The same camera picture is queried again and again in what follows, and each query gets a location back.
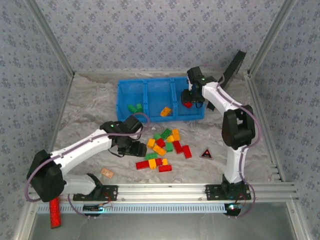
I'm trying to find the yellow rounded lego piece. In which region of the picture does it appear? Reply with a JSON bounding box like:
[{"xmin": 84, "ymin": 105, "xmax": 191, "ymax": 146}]
[{"xmin": 160, "ymin": 106, "xmax": 173, "ymax": 118}]

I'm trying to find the blue three-compartment plastic bin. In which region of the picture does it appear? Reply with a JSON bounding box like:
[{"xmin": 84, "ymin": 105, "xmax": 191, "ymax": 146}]
[{"xmin": 116, "ymin": 76, "xmax": 206, "ymax": 125}]

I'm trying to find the small orange wooden tile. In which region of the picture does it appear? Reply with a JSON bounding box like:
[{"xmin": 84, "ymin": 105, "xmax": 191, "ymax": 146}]
[{"xmin": 100, "ymin": 167, "xmax": 115, "ymax": 179}]

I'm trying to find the black flat panel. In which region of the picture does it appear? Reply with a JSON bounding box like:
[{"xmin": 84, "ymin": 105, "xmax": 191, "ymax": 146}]
[{"xmin": 206, "ymin": 49, "xmax": 248, "ymax": 113}]

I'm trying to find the black red triangular badge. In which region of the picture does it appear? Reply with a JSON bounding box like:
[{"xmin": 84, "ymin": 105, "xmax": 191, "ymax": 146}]
[{"xmin": 199, "ymin": 148, "xmax": 214, "ymax": 160}]

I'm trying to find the red glitter cylinder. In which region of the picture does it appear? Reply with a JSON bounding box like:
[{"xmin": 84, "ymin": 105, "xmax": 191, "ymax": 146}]
[{"xmin": 49, "ymin": 197, "xmax": 63, "ymax": 230}]

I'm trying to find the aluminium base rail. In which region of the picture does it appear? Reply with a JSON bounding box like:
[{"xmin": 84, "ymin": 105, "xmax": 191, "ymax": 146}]
[{"xmin": 26, "ymin": 183, "xmax": 300, "ymax": 202}]

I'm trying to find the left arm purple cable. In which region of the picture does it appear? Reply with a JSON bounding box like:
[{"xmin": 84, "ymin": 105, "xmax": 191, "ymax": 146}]
[{"xmin": 25, "ymin": 112, "xmax": 151, "ymax": 221}]

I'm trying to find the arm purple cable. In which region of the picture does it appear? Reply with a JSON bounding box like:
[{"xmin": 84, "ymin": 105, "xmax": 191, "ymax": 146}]
[
  {"xmin": 25, "ymin": 112, "xmax": 151, "ymax": 221},
  {"xmin": 199, "ymin": 62, "xmax": 263, "ymax": 220}
]

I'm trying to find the light blue slotted cable duct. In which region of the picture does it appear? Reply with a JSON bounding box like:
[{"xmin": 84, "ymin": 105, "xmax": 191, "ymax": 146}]
[{"xmin": 36, "ymin": 202, "xmax": 227, "ymax": 215}]

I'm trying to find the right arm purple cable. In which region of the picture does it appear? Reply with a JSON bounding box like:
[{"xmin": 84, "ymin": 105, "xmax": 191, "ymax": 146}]
[{"xmin": 199, "ymin": 62, "xmax": 263, "ymax": 220}]

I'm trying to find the aluminium corner post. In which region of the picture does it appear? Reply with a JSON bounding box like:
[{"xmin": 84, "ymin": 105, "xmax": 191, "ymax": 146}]
[
  {"xmin": 24, "ymin": 0, "xmax": 76, "ymax": 77},
  {"xmin": 248, "ymin": 0, "xmax": 300, "ymax": 76}
]

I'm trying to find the aluminium lower frame bar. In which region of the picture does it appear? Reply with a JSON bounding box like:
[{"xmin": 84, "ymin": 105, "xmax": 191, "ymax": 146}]
[
  {"xmin": 286, "ymin": 202, "xmax": 311, "ymax": 240},
  {"xmin": 12, "ymin": 202, "xmax": 38, "ymax": 240}
]

